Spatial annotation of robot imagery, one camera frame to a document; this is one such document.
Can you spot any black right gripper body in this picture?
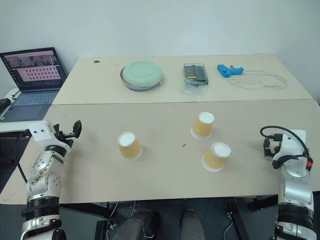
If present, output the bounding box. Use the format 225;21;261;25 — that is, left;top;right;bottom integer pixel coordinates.
266;139;277;157

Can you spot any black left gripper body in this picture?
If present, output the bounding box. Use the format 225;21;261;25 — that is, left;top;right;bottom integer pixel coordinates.
51;128;76;149

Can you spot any yellow paper cup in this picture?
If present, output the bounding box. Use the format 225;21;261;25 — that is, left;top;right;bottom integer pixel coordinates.
190;111;216;140
201;141;232;173
116;131;144;162

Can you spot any grey open laptop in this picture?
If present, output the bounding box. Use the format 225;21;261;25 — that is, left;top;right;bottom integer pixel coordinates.
0;47;68;124

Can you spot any white bowl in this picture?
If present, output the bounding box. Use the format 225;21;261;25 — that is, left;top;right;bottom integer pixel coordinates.
119;67;165;92

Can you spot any blue plastic gun-shaped tool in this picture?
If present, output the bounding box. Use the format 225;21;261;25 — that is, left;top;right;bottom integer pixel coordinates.
216;64;245;79

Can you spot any pale green bowl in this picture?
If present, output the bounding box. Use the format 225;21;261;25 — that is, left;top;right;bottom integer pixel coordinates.
122;60;164;88

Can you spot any clear plastic bag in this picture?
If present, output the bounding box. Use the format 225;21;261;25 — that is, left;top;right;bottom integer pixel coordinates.
179;78;208;100

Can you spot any clear screwdriver bit case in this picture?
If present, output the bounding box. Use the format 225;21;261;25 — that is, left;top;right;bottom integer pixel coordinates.
182;62;210;86

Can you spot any dark rounded shape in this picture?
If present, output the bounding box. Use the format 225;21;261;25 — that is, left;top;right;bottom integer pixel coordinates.
180;209;204;240
113;210;161;240

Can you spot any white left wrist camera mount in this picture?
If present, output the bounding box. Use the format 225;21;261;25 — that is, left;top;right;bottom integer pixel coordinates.
28;120;57;151

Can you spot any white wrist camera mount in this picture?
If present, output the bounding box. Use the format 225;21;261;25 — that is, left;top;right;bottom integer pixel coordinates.
271;129;307;164
28;120;57;151

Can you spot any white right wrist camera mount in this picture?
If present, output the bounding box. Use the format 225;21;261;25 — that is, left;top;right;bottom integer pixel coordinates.
271;129;307;164

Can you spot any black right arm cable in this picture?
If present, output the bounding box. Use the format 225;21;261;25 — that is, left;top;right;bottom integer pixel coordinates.
259;125;314;173

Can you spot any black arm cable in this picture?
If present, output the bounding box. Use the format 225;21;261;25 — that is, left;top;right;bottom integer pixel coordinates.
14;133;32;185
259;125;314;173

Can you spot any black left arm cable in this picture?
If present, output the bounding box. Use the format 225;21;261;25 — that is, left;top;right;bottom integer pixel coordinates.
14;133;32;185

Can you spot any thin white cord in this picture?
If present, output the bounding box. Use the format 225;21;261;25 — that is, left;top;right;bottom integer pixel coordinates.
228;69;289;91

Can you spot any white cable under table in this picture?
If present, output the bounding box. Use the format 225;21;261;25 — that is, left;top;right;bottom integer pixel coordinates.
223;219;235;240

